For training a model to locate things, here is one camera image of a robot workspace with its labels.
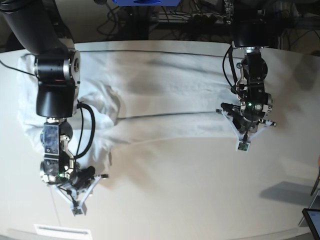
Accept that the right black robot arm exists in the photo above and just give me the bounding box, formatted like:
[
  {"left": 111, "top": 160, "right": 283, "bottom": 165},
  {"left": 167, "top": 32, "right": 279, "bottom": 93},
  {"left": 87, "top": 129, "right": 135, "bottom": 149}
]
[{"left": 0, "top": 0, "right": 107, "bottom": 215}]

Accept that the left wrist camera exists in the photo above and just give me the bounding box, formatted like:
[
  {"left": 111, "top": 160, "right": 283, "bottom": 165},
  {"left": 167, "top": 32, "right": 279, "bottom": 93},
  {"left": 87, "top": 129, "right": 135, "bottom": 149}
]
[{"left": 236, "top": 141, "right": 251, "bottom": 153}]

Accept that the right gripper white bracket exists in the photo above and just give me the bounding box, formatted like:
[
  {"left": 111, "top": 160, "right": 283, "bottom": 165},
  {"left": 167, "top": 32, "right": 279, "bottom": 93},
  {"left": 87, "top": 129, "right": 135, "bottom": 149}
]
[{"left": 47, "top": 166, "right": 109, "bottom": 209}]

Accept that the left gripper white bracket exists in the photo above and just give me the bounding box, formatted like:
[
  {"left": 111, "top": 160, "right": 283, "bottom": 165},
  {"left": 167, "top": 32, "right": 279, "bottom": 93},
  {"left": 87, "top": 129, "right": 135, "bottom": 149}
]
[{"left": 216, "top": 101, "right": 277, "bottom": 145}]

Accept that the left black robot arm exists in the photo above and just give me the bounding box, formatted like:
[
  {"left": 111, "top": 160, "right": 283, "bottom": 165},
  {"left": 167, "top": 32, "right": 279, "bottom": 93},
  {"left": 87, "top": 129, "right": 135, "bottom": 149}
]
[{"left": 217, "top": 0, "right": 277, "bottom": 152}]

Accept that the white T-shirt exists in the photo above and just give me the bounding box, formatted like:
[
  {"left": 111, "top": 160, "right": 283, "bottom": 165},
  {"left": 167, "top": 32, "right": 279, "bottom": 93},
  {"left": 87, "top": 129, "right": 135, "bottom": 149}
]
[{"left": 16, "top": 48, "right": 247, "bottom": 163}]

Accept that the blue box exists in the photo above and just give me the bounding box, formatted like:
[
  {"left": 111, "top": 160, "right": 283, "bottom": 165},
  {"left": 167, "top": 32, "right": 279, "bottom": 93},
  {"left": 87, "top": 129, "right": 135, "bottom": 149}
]
[{"left": 112, "top": 0, "right": 180, "bottom": 7}]

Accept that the white label strip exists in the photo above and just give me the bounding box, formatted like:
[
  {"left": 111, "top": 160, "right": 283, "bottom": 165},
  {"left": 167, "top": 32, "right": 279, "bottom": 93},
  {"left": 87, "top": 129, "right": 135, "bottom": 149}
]
[{"left": 34, "top": 224, "right": 92, "bottom": 240}]

